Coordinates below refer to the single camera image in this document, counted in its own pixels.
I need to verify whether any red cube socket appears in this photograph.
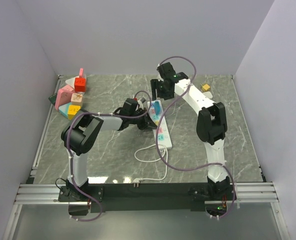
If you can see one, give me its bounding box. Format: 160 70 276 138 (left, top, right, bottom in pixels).
74 77 86 93

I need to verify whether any purple cable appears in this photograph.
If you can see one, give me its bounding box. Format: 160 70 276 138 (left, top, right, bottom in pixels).
155 55 237 221
65 90 152 222

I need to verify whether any yellow cube socket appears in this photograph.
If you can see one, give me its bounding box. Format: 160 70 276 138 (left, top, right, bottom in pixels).
67 104 81 120

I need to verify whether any white triangular adapter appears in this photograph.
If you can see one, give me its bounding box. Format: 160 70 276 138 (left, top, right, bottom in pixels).
65 77 75 88

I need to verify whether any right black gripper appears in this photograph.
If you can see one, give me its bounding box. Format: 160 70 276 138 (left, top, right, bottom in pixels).
150 79 174 102

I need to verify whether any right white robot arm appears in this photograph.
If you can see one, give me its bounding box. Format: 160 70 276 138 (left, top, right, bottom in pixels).
150 62 232 200

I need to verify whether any blue plug adapter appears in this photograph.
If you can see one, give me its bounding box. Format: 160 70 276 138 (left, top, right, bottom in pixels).
153 100 163 116

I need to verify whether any pink rounded socket block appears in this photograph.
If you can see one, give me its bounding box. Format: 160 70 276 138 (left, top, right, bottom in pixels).
55 85 75 110

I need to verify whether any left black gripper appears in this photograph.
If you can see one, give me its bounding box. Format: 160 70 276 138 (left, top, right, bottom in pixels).
129 107 158 131

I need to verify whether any white power strip cable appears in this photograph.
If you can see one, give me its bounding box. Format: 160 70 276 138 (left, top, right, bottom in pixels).
133 144 169 188

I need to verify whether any pink upright plug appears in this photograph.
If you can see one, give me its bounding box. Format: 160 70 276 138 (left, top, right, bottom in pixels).
79 68 84 78

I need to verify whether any small yellow plug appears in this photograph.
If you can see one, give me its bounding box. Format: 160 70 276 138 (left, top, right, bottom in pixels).
201 83 211 92

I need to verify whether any aluminium rail frame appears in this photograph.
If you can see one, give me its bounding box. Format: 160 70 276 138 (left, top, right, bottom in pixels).
3 182 290 240

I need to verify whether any beige cube socket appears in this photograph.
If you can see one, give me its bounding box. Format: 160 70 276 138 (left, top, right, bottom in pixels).
71 93 83 107

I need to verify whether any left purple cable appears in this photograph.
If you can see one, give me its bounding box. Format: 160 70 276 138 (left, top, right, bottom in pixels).
65 90 152 222

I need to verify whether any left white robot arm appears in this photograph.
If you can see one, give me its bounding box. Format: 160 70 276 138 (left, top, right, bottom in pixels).
61 97 157 201

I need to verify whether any white power strip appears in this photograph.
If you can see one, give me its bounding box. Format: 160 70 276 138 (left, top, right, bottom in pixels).
147 101 172 151

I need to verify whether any white rounded square adapter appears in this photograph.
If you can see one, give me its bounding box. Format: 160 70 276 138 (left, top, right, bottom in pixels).
203 91 213 99

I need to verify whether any teal flat block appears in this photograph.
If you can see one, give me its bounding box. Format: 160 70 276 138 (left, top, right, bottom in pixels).
59 102 71 119

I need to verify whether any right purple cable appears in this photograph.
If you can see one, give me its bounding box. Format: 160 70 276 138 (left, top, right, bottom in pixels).
155 55 237 221

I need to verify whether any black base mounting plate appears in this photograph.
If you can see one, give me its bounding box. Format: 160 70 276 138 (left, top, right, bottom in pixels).
58 182 233 213

